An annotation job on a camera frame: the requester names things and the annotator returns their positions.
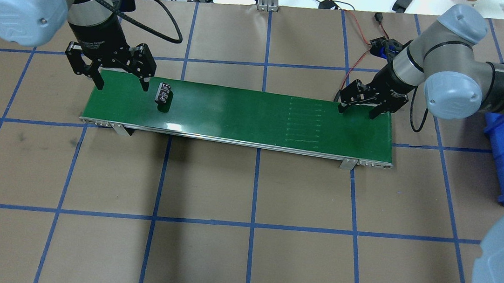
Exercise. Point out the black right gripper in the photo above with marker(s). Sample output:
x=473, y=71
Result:
x=392, y=85

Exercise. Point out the black cylindrical capacitor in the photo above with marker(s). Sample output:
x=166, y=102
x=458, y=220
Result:
x=164, y=97

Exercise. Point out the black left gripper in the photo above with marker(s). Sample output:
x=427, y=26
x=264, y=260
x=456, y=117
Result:
x=97, y=37

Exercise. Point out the green conveyor belt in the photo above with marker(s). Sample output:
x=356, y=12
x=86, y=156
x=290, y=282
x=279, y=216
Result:
x=243, y=117

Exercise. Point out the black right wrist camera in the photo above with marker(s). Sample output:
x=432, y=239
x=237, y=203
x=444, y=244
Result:
x=385, y=48

